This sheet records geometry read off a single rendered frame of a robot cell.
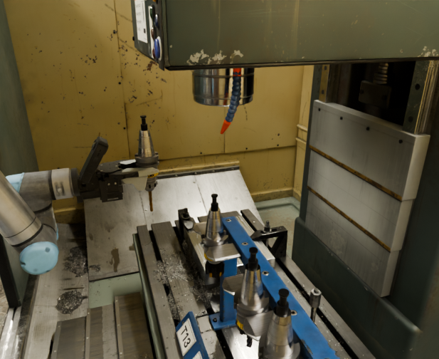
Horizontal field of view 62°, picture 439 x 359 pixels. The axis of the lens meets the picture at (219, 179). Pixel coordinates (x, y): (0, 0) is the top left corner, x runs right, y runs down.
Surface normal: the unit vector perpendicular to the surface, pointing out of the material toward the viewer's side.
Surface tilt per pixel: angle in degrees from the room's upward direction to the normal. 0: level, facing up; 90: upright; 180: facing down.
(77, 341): 8
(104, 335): 8
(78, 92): 90
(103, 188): 90
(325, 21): 90
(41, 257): 90
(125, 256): 24
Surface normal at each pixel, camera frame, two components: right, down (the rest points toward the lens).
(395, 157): -0.95, 0.11
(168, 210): 0.12, -0.69
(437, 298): 0.31, 0.38
